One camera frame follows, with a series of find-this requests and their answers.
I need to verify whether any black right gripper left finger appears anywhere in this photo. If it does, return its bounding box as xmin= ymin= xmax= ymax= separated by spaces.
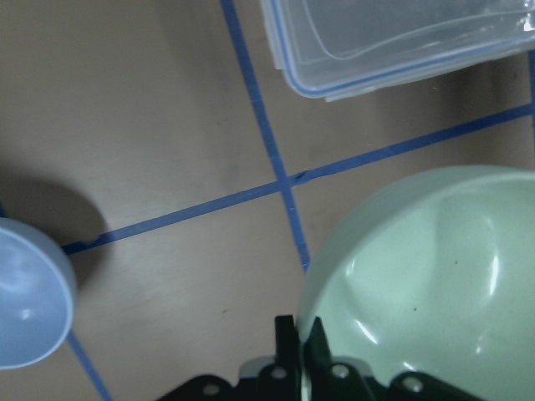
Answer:
xmin=273 ymin=315 xmax=301 ymax=400

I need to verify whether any blue bowl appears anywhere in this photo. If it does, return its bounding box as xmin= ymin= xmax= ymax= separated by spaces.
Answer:
xmin=1 ymin=217 xmax=78 ymax=370

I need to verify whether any green bowl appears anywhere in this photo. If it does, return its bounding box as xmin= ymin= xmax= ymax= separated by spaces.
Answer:
xmin=297 ymin=165 xmax=534 ymax=400

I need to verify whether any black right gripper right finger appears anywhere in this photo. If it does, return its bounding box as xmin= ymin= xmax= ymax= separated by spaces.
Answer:
xmin=303 ymin=317 xmax=376 ymax=400

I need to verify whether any clear plastic lidded container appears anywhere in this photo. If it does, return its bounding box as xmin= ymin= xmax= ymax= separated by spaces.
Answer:
xmin=260 ymin=1 xmax=534 ymax=101

